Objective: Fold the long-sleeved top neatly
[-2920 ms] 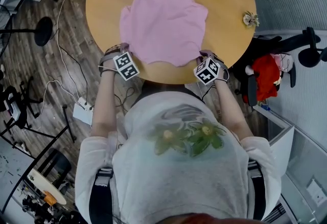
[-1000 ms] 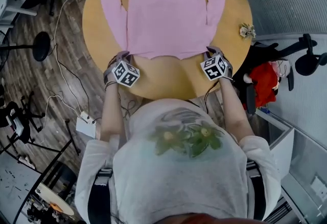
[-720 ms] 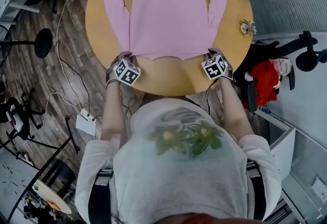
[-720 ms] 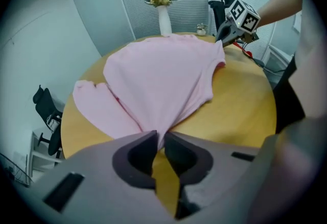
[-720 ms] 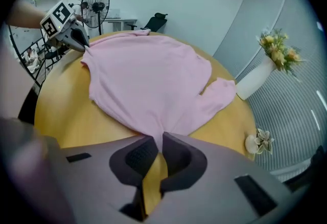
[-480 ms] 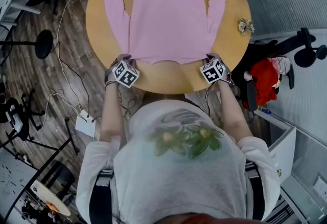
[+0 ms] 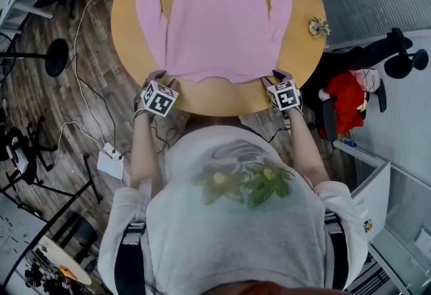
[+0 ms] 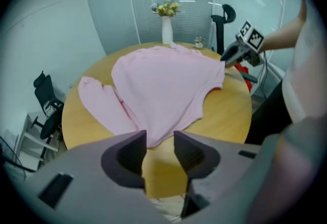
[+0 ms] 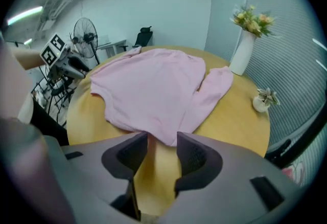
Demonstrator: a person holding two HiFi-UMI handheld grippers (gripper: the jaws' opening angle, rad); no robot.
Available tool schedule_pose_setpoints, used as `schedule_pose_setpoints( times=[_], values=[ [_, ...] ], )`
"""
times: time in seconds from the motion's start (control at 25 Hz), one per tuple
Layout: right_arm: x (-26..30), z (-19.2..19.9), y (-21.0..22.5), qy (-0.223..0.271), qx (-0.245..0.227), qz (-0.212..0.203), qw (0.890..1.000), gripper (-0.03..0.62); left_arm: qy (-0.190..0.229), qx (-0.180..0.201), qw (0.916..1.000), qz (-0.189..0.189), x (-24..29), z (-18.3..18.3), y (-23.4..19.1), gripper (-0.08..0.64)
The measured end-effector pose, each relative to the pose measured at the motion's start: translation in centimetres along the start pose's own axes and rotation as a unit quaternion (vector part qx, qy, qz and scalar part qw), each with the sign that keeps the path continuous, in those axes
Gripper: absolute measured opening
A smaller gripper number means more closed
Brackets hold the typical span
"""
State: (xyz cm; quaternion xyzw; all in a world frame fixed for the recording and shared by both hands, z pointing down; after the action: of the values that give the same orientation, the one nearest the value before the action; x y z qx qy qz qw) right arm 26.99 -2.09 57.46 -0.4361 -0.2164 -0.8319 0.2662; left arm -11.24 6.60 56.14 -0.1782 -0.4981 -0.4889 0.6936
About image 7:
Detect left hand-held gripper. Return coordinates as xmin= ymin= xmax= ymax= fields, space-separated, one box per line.
xmin=134 ymin=70 xmax=181 ymax=118

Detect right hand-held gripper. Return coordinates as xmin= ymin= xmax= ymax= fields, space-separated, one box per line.
xmin=261 ymin=69 xmax=303 ymax=114

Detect pink long-sleeve shirt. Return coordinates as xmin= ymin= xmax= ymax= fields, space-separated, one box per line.
xmin=134 ymin=0 xmax=294 ymax=85

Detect person's right forearm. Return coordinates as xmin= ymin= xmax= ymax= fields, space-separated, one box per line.
xmin=284 ymin=106 xmax=331 ymax=183

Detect person's left forearm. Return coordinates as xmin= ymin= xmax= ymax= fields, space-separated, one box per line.
xmin=129 ymin=108 xmax=169 ymax=190

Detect small pale flower ornament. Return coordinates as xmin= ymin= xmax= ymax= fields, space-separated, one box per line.
xmin=308 ymin=16 xmax=331 ymax=38

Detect red plush toy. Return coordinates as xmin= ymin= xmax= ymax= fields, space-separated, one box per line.
xmin=318 ymin=70 xmax=368 ymax=139

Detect white power strip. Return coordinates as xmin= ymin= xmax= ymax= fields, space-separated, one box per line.
xmin=102 ymin=141 xmax=125 ymax=162

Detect pink bag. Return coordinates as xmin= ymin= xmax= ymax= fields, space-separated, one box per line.
xmin=350 ymin=67 xmax=383 ymax=94

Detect white flat box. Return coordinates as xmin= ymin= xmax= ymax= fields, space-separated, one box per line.
xmin=96 ymin=151 xmax=125 ymax=181

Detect black standing fan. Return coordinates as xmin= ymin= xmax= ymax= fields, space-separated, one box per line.
xmin=0 ymin=32 xmax=70 ymax=78

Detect black low-back office chair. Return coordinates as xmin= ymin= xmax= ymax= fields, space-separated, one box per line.
xmin=0 ymin=114 xmax=58 ymax=183

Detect black stool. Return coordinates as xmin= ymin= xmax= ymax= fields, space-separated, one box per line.
xmin=50 ymin=211 xmax=98 ymax=264

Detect small white round table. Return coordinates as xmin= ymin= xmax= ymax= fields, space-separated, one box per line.
xmin=35 ymin=235 xmax=92 ymax=286

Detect orange cloth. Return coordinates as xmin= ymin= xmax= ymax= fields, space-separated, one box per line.
xmin=57 ymin=265 xmax=77 ymax=280

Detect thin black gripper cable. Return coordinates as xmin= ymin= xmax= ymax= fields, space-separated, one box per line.
xmin=267 ymin=108 xmax=304 ymax=143
xmin=147 ymin=114 xmax=183 ymax=153

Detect black floor cable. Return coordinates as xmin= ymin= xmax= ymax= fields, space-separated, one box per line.
xmin=75 ymin=54 xmax=117 ymax=153

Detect thin white floor cable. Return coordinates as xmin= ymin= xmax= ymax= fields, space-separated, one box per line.
xmin=32 ymin=120 xmax=105 ymax=189

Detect black harness strap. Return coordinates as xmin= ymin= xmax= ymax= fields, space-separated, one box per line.
xmin=114 ymin=221 xmax=147 ymax=295
xmin=323 ymin=212 xmax=347 ymax=291

